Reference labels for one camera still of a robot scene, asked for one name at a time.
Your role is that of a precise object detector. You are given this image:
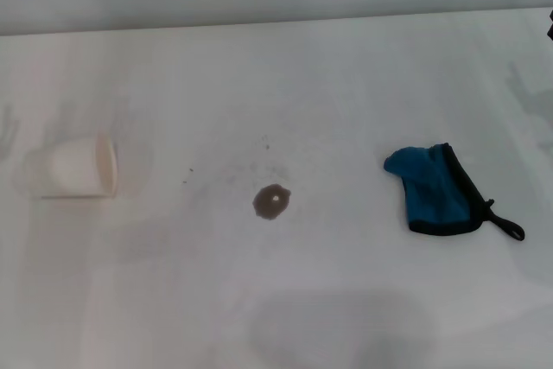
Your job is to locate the blue rag with black trim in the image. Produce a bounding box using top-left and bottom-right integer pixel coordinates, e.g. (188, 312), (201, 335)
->
(382, 142), (526, 241)

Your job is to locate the white paper cup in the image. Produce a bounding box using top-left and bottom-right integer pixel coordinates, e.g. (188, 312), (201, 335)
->
(26, 133), (119, 200)

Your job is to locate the dark water stain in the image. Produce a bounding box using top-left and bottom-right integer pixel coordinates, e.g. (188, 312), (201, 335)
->
(251, 183), (293, 221)

